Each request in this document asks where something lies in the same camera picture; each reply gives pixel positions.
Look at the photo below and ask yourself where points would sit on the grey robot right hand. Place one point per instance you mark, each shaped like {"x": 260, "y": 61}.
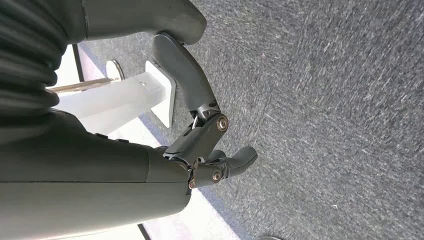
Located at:
{"x": 82, "y": 182}

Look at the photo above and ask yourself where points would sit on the tall kiosk pillar stand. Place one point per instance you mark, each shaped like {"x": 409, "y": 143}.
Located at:
{"x": 116, "y": 99}

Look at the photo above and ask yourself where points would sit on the round base pole stand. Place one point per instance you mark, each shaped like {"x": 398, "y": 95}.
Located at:
{"x": 114, "y": 69}

